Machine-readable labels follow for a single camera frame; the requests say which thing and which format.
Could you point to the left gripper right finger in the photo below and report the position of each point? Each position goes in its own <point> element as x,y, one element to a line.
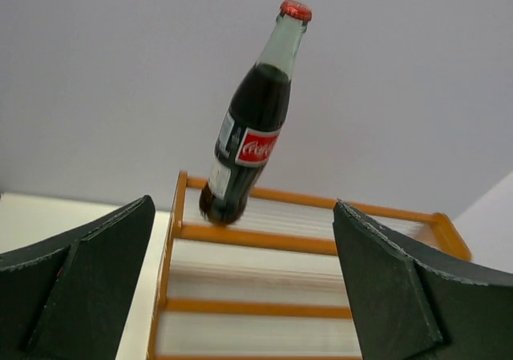
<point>411,301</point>

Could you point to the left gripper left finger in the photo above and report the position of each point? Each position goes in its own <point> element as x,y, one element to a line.
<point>68,296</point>

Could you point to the cola glass bottle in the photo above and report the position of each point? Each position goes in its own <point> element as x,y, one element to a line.
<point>254,119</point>

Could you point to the wooden three-tier shelf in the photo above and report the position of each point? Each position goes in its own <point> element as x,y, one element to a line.
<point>268,286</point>

